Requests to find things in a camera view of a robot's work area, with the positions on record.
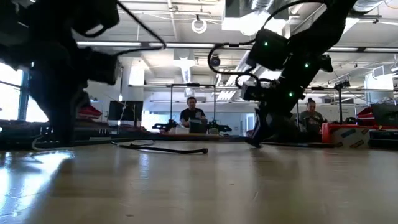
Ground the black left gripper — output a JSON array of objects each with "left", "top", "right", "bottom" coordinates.
[{"left": 29, "top": 74, "right": 91, "bottom": 146}]

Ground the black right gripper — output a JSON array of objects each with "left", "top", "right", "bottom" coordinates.
[{"left": 247, "top": 79, "right": 305, "bottom": 149}]

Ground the black duct cover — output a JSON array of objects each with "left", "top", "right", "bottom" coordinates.
[{"left": 70, "top": 136, "right": 137, "bottom": 147}]

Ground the long black zip tie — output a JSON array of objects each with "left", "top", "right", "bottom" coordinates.
[{"left": 111, "top": 141, "right": 208, "bottom": 155}]

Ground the red storage bin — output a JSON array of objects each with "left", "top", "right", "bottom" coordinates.
[
  {"left": 79, "top": 104, "right": 103, "bottom": 119},
  {"left": 356, "top": 106, "right": 374, "bottom": 125}
]

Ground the person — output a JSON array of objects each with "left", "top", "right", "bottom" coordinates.
[
  {"left": 179, "top": 96, "right": 206, "bottom": 128},
  {"left": 298, "top": 97, "right": 325, "bottom": 134}
]

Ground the black monitor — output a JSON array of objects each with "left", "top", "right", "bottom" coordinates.
[{"left": 108, "top": 100, "right": 144, "bottom": 123}]

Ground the orange tape dispenser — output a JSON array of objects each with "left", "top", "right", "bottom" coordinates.
[{"left": 321, "top": 122, "right": 371, "bottom": 149}]

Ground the black ceiling spot lamp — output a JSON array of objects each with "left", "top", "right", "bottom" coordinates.
[{"left": 209, "top": 54, "right": 222, "bottom": 68}]

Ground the black stand pole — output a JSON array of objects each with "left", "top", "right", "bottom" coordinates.
[{"left": 334, "top": 80, "right": 351, "bottom": 124}]

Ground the boxy ceiling air unit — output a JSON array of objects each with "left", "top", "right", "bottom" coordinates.
[{"left": 222, "top": 0, "right": 290, "bottom": 37}]

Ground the overhead rig light bar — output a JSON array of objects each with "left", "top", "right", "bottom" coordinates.
[{"left": 76, "top": 41, "right": 398, "bottom": 53}]

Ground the dark screen panel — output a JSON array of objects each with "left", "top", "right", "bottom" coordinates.
[{"left": 371, "top": 103, "right": 398, "bottom": 127}]

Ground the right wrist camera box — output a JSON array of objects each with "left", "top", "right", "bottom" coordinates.
[{"left": 241, "top": 81, "right": 259, "bottom": 101}]

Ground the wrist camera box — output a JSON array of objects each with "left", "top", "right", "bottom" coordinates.
[
  {"left": 81, "top": 51, "right": 121, "bottom": 86},
  {"left": 241, "top": 81, "right": 259, "bottom": 101}
]

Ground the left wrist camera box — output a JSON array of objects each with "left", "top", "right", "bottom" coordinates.
[{"left": 81, "top": 51, "right": 121, "bottom": 86}]

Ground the black background station frame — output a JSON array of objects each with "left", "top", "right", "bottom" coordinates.
[
  {"left": 170, "top": 83, "right": 217, "bottom": 125},
  {"left": 303, "top": 86, "right": 398, "bottom": 131}
]

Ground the black right camera cable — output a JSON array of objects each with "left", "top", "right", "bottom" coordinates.
[{"left": 207, "top": 0, "right": 326, "bottom": 90}]

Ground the black camera cable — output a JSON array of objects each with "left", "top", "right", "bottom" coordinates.
[
  {"left": 114, "top": 0, "right": 167, "bottom": 57},
  {"left": 207, "top": 0, "right": 326, "bottom": 90}
]

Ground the white cable coil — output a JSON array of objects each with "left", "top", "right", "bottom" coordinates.
[{"left": 190, "top": 17, "right": 208, "bottom": 35}]

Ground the black left camera cable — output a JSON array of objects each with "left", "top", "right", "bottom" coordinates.
[{"left": 114, "top": 0, "right": 167, "bottom": 57}]

